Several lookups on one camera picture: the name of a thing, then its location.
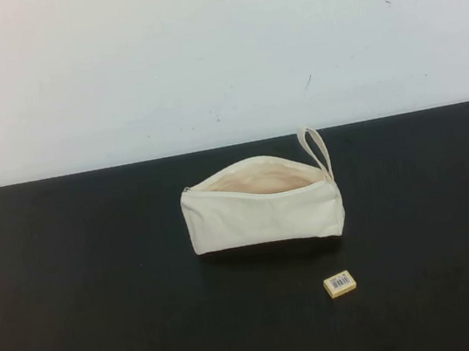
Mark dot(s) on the cream canvas pencil case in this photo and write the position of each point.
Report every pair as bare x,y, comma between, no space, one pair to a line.
259,220

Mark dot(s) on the small yellow boxed eraser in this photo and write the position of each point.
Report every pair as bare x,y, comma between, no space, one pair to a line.
340,285

